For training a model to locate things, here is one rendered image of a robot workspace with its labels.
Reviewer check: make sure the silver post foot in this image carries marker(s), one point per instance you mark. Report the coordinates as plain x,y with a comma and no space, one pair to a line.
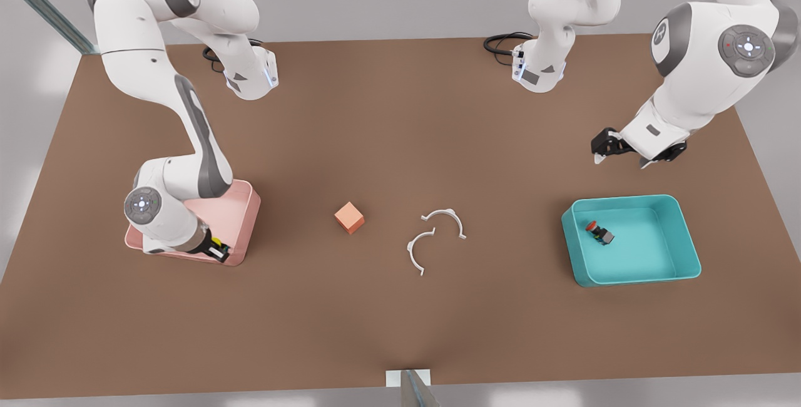
393,378

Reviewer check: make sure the silver frame post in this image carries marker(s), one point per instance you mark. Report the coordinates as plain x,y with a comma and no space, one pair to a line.
44,6
418,391

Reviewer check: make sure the yellow button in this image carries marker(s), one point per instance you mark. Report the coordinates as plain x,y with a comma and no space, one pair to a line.
218,245

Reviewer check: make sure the white curved clip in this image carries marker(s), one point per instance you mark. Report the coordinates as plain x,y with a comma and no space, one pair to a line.
445,214
413,250

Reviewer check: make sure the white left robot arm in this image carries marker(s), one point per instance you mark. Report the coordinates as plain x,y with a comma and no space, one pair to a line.
694,75

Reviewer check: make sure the orange cube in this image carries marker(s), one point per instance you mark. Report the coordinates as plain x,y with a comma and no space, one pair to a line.
349,218

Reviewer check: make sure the red button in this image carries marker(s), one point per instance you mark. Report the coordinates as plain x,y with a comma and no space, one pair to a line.
601,233

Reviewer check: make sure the blue storage box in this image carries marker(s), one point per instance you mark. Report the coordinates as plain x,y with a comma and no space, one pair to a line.
651,257

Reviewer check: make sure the pink storage box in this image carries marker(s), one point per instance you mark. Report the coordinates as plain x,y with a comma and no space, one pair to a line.
231,213

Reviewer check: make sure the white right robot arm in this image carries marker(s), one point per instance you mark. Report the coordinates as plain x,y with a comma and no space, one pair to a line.
134,50

